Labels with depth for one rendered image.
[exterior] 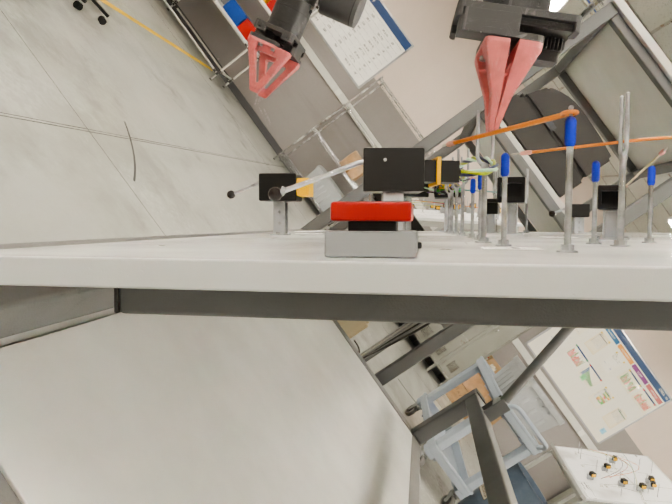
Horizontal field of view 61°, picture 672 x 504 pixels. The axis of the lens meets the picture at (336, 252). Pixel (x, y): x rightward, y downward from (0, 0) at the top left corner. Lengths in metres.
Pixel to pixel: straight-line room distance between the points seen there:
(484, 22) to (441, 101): 7.76
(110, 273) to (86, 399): 0.23
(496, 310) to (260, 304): 0.19
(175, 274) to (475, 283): 0.17
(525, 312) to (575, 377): 8.48
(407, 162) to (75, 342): 0.36
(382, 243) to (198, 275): 0.11
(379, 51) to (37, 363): 7.96
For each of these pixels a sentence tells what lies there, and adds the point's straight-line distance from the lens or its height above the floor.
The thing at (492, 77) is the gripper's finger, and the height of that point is 1.25.
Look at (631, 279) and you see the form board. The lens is 0.33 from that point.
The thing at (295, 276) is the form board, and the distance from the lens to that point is 0.32.
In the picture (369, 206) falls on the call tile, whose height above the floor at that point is 1.11.
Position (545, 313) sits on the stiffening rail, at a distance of 0.46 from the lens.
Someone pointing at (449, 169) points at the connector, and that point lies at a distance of 0.54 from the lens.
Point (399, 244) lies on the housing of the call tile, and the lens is 0.34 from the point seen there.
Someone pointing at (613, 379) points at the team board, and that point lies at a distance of 9.10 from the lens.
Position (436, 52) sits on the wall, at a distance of 8.38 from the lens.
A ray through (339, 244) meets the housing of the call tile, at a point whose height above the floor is 1.09.
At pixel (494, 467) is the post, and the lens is 1.11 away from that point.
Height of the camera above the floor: 1.14
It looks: 9 degrees down
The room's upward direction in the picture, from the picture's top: 54 degrees clockwise
